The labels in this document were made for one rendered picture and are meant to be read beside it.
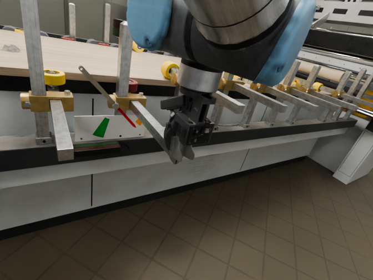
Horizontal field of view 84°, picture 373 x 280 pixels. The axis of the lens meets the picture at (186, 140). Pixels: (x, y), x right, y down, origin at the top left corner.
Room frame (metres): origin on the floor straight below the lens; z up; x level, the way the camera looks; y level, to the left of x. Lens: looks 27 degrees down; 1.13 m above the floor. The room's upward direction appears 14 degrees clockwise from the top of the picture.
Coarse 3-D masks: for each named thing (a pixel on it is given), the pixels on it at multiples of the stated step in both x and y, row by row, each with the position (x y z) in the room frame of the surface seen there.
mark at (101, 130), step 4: (104, 120) 0.67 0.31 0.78; (108, 120) 0.68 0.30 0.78; (100, 124) 0.66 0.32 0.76; (104, 124) 0.67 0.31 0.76; (100, 128) 0.66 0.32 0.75; (104, 128) 0.67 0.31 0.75; (96, 132) 0.65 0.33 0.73; (100, 132) 0.66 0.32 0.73; (104, 132) 0.67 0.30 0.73; (100, 136) 0.66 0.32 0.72
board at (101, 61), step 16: (0, 32) 1.13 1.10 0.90; (16, 32) 1.24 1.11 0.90; (48, 48) 1.04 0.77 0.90; (64, 48) 1.13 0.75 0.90; (80, 48) 1.24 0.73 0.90; (96, 48) 1.37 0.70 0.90; (112, 48) 1.53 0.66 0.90; (0, 64) 0.64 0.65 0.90; (16, 64) 0.68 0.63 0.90; (48, 64) 0.78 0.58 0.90; (64, 64) 0.83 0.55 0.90; (80, 64) 0.89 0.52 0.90; (96, 64) 0.96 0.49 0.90; (112, 64) 1.04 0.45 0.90; (144, 64) 1.25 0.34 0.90; (160, 64) 1.38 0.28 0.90; (80, 80) 0.77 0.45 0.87; (96, 80) 0.81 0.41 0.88; (112, 80) 0.85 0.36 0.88; (144, 80) 0.93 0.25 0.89; (160, 80) 0.98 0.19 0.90
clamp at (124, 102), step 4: (112, 96) 0.70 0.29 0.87; (116, 96) 0.70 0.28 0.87; (128, 96) 0.74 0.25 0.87; (132, 96) 0.75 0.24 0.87; (136, 96) 0.76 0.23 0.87; (116, 100) 0.70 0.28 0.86; (120, 100) 0.70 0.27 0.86; (124, 100) 0.71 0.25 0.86; (128, 100) 0.72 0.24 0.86; (132, 100) 0.73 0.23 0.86; (136, 100) 0.74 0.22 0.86; (140, 100) 0.75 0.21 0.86; (144, 100) 0.76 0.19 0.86; (108, 104) 0.70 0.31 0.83; (120, 104) 0.70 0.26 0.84; (124, 104) 0.71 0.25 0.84; (128, 104) 0.72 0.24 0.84; (144, 104) 0.76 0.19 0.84; (120, 108) 0.71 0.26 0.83; (124, 108) 0.71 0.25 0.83; (128, 108) 0.72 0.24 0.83
